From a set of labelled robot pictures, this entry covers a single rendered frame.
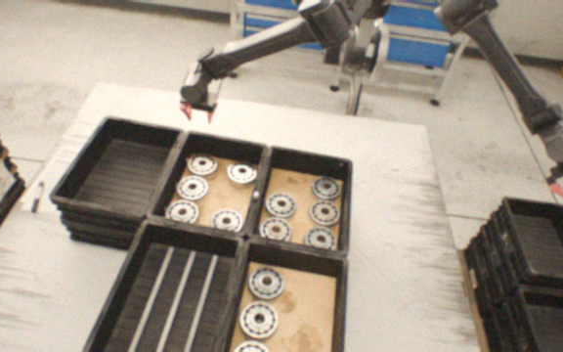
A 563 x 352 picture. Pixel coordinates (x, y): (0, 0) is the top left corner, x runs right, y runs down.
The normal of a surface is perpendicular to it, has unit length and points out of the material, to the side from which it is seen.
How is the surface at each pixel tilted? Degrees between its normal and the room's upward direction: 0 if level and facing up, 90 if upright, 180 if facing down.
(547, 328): 0
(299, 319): 0
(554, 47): 90
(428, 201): 0
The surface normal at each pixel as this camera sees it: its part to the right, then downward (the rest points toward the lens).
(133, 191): 0.10, -0.67
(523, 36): -0.08, 0.73
